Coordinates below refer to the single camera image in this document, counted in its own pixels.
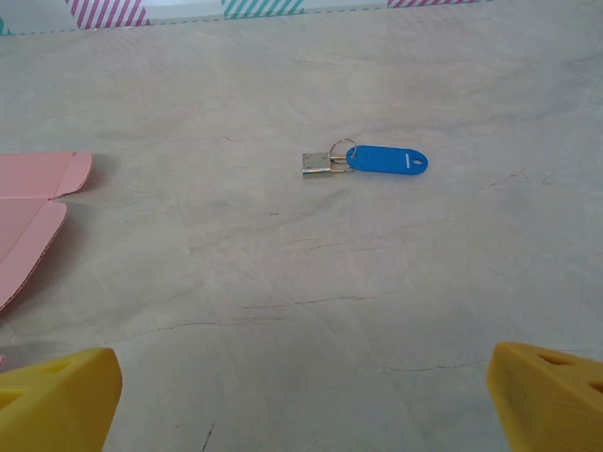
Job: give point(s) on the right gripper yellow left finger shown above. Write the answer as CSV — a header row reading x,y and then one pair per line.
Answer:
x,y
56,405

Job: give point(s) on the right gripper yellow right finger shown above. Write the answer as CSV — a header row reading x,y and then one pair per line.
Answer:
x,y
546,405

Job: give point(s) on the pink paper box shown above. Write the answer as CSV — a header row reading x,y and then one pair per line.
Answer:
x,y
23,226

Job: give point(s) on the blue key tag with key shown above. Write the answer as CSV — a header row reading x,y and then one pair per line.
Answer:
x,y
386,160

